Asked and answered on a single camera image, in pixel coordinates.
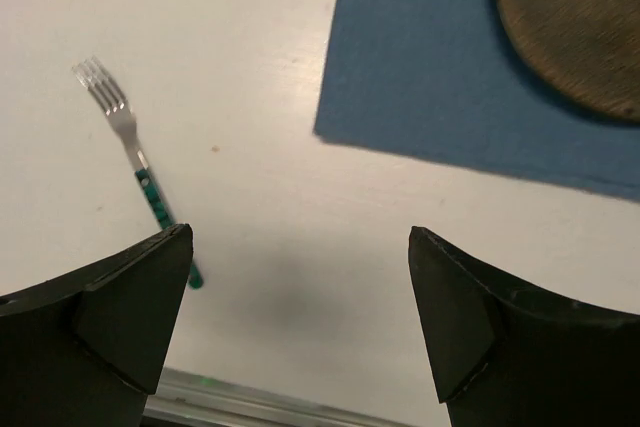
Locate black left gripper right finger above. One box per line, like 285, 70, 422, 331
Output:
408, 227, 639, 426

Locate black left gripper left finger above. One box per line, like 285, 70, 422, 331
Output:
1, 224, 193, 426

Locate blue cloth napkin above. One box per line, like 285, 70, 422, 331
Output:
314, 0, 639, 201

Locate dark round plate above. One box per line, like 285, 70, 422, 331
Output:
496, 0, 639, 123

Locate fork with green handle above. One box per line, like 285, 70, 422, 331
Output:
71, 55, 205, 291

